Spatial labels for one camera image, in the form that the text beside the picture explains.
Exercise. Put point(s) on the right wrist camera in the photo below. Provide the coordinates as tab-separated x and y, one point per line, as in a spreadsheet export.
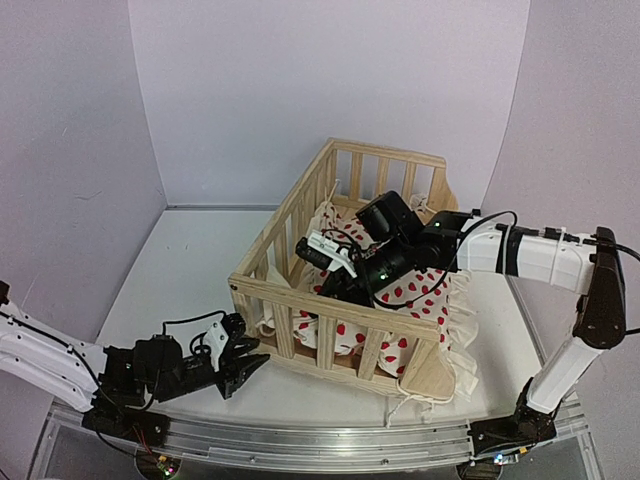
325	253

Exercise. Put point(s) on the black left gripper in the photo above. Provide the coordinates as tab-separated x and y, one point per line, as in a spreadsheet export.
235	373

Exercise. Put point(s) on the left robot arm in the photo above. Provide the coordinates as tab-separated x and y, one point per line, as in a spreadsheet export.
157	369

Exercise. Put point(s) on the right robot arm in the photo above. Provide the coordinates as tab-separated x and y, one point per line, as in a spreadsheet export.
588	265

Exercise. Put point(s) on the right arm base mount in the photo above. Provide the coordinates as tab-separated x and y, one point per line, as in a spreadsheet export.
526	427

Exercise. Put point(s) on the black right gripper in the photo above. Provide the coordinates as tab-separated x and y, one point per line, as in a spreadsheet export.
339	285

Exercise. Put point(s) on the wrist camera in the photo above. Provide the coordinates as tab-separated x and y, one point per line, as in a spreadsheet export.
325	253
222	339

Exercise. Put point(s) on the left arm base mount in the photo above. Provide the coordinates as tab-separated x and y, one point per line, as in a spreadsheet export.
147	428

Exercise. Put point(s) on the strawberry print ruffled mattress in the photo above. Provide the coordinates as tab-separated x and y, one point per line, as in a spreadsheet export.
410	310

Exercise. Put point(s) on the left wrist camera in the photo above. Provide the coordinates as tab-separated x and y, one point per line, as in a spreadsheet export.
222	339

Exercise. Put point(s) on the wooden pet bed frame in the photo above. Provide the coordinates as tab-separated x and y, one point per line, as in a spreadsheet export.
270	268

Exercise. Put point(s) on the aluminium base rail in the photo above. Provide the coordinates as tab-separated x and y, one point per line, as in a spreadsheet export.
293	425

